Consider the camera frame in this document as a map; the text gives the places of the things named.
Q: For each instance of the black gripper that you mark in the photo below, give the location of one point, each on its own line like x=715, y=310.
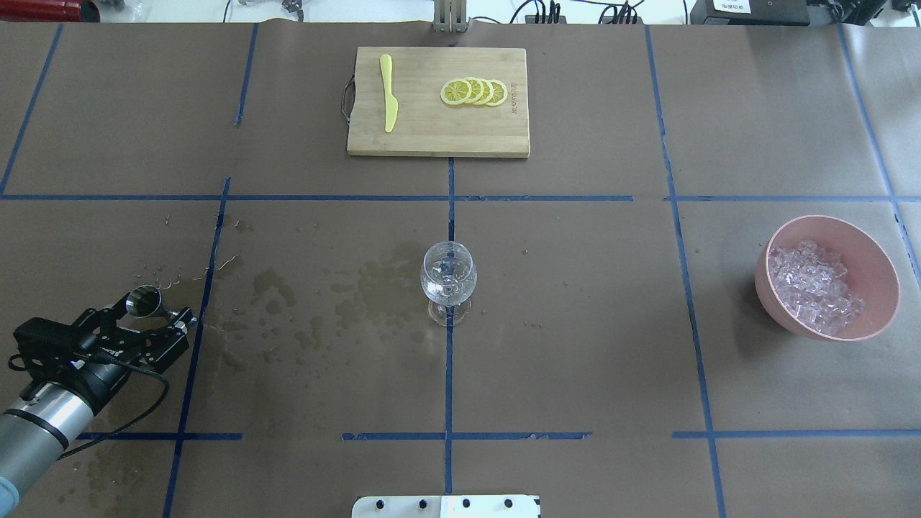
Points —
x=103, y=374

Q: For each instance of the steel cocktail jigger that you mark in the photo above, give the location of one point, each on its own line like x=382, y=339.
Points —
x=145, y=302

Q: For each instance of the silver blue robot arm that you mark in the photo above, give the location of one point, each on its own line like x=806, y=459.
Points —
x=41, y=426

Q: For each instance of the clear wine glass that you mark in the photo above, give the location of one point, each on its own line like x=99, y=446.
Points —
x=448, y=276

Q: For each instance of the pile of clear ice cubes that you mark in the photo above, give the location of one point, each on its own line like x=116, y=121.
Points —
x=813, y=284

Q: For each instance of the yellow plastic knife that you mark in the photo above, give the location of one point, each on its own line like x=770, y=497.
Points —
x=391, y=103

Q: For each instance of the red cylindrical bottle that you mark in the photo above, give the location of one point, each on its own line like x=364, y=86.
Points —
x=50, y=11

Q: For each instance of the bamboo cutting board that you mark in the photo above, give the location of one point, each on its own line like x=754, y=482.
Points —
x=426, y=127

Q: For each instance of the lemon slice two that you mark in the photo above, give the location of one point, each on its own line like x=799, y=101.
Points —
x=478, y=90

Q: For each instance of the lemon slice three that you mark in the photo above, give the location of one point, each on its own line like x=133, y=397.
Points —
x=489, y=92

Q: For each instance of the black box device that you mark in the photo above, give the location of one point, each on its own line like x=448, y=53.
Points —
x=770, y=13

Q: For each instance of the pink bowl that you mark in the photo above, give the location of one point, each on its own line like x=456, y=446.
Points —
x=871, y=275

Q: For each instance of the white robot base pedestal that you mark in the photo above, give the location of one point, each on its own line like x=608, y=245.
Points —
x=476, y=505

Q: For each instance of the aluminium frame post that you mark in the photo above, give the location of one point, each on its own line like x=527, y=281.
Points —
x=450, y=16

